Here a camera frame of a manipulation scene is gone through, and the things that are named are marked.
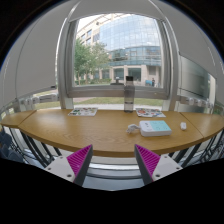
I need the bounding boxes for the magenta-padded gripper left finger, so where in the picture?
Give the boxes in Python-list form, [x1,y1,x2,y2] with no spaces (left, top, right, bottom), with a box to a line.
[44,143,95,187]

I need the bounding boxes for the white power strip cable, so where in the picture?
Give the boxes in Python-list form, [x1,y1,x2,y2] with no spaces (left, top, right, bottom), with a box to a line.
[125,123,142,135]

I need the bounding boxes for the green tree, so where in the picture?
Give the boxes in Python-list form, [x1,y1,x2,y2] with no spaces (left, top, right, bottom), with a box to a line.
[73,38,112,86]

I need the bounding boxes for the white roller blind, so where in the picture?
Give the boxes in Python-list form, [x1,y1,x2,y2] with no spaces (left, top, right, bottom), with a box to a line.
[68,0,167,23]
[159,3,224,98]
[0,9,73,108]

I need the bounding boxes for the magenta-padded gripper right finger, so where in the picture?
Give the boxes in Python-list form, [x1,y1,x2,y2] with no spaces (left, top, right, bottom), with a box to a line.
[133,143,184,186]

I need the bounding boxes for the large colourful sticker sheet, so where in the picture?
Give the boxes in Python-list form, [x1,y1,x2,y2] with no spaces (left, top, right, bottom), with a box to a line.
[135,107,167,119]

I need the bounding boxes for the glass office building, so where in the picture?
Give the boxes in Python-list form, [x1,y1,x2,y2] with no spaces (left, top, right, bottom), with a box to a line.
[78,13,163,88]

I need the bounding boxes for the mint green white power strip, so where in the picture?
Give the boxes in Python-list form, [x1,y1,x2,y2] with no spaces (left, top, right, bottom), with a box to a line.
[138,119,173,138]

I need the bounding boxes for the clear bottle with black cap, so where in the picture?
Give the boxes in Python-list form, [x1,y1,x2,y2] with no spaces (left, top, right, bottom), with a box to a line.
[123,75,136,114]

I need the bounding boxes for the small colourful sticker sheet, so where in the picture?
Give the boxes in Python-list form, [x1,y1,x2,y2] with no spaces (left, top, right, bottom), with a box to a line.
[67,106,99,118]

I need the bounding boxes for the dark chairs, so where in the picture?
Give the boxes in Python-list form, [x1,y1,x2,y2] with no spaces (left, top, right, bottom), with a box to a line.
[0,129,23,164]

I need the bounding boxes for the grey wall socket rail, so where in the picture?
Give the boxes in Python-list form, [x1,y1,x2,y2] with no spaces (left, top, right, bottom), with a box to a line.
[178,95,215,109]
[15,92,61,110]

